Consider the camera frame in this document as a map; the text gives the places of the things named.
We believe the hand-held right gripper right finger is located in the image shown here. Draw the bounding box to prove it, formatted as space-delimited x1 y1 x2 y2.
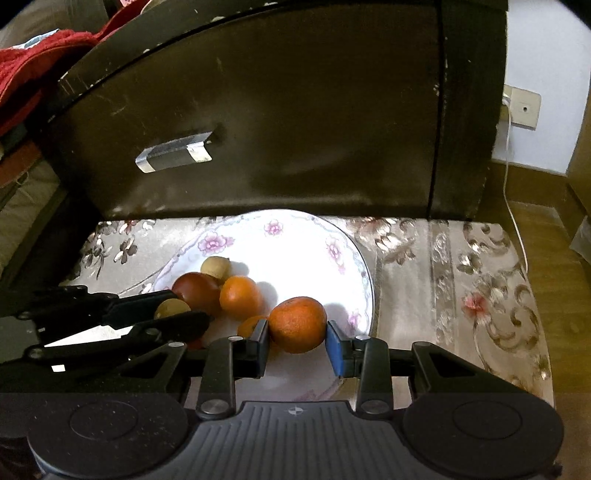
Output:
325 319 527 415

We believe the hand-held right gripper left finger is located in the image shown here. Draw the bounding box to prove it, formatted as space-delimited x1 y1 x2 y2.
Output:
119 318 271 421

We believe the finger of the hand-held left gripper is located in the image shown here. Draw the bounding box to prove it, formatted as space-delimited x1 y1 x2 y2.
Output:
17 285 178 334
23 311 211 370

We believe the orange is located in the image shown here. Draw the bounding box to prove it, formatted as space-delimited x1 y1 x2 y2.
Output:
268 296 328 354
237 315 271 342
219 275 264 319

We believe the small tan round fruit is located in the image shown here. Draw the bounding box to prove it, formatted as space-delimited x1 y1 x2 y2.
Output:
154 298 192 320
201 257 233 283

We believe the dark red tomato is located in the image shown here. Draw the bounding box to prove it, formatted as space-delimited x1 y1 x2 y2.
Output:
172 272 223 319

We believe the white floral plate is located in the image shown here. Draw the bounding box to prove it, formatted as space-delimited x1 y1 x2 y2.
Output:
150 210 376 402

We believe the beige floral tablecloth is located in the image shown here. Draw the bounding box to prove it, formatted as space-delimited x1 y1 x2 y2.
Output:
60 215 555 407

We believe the beige mattress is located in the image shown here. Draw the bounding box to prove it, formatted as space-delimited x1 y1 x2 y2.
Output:
0 138 70 273

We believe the red blanket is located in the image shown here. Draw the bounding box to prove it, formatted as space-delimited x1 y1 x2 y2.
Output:
0 0 153 134

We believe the silver drawer handle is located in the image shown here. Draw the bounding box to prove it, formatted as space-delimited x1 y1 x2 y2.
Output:
135 131 218 174

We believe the white cable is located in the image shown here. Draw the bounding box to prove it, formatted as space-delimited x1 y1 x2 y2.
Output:
501 90 529 273

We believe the wall socket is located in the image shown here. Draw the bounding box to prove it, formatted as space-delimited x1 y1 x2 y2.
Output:
502 85 542 130

